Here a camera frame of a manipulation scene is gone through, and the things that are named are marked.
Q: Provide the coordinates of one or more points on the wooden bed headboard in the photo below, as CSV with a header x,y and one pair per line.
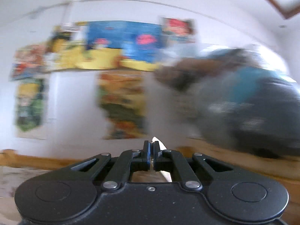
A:
x,y
16,168

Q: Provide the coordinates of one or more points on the floral painting wall poster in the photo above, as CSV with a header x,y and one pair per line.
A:
x,y
122,97

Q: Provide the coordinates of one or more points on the small red top poster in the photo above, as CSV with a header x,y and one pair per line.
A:
x,y
176,30

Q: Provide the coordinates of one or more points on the blue yellow wall poster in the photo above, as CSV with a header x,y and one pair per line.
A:
x,y
104,45

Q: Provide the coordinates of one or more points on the bagged clothes pile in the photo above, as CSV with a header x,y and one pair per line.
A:
x,y
237,99

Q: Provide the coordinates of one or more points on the beige hooded zip jacket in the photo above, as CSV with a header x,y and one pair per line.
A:
x,y
161,163

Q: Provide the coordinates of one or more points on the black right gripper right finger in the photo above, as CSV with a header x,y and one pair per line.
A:
x,y
200,172

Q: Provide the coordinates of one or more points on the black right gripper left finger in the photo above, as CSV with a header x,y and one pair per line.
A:
x,y
115,172

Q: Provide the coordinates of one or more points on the green cartoon character poster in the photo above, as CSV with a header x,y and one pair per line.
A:
x,y
31,108

